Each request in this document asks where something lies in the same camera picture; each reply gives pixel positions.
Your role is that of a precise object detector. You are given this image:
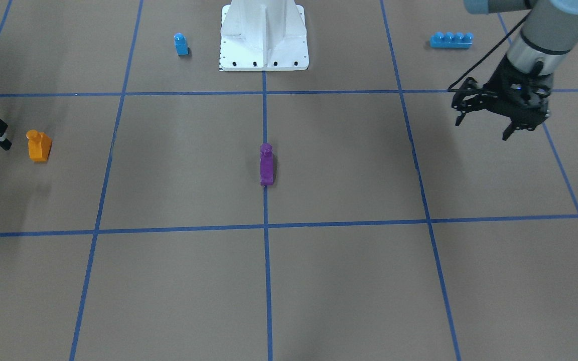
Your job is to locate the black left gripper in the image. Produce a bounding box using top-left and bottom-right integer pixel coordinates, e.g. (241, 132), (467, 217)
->
(451, 56), (553, 141)

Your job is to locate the orange trapezoid block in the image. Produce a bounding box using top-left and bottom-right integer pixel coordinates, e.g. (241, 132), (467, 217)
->
(26, 129), (52, 163)

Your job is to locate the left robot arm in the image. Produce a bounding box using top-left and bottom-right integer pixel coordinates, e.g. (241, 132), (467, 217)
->
(448, 1), (578, 141)

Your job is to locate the purple trapezoid block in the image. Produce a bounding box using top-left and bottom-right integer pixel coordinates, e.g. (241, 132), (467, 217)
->
(259, 142), (274, 187)

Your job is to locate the long blue studded brick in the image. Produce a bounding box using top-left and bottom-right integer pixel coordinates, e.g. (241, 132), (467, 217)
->
(429, 32), (474, 49)

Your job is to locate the small blue block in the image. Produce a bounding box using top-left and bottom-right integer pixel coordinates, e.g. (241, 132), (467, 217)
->
(174, 33), (190, 56)

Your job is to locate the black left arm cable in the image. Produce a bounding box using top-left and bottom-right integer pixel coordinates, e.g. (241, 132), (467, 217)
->
(447, 10), (533, 93)

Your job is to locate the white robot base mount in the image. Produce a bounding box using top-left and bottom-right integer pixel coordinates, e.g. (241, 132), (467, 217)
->
(219, 1), (310, 72)

